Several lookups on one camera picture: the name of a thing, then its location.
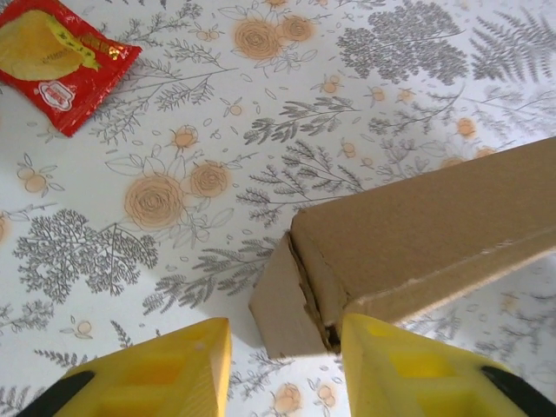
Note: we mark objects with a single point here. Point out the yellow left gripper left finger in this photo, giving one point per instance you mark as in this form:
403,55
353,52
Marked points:
165,373

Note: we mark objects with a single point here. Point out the red snack packet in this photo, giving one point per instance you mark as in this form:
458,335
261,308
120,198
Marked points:
56,74

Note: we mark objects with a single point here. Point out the brown cardboard box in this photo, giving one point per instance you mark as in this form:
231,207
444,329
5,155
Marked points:
412,226

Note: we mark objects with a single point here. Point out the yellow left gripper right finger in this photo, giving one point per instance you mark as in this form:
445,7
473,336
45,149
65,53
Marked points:
412,378

